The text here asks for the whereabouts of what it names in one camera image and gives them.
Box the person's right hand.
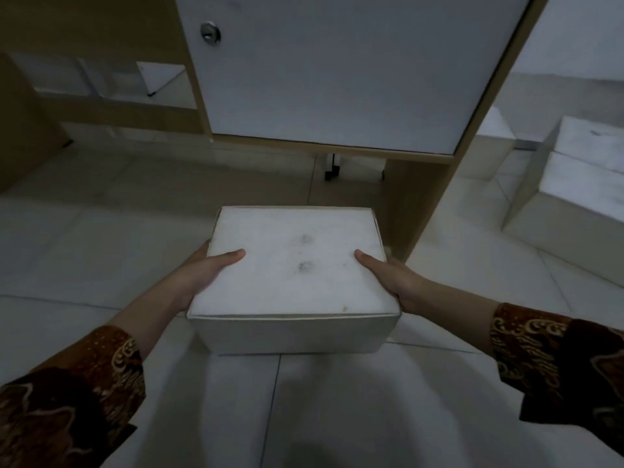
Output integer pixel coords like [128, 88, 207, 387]
[354, 249, 423, 316]

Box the person's left hand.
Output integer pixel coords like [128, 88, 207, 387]
[169, 240, 246, 313]

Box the person's right forearm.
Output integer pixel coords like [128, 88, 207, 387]
[412, 279, 624, 456]

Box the person's left forearm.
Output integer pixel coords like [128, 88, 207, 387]
[0, 279, 182, 468]

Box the wooden desk cabinet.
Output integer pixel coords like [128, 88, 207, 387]
[0, 0, 552, 263]

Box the small white cardboard box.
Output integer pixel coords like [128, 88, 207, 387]
[458, 107, 516, 181]

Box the white cabinet door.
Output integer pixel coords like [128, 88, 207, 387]
[174, 0, 533, 156]

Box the large white cardboard box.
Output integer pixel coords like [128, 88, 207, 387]
[502, 116, 624, 288]

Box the black cable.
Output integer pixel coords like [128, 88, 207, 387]
[148, 68, 186, 97]

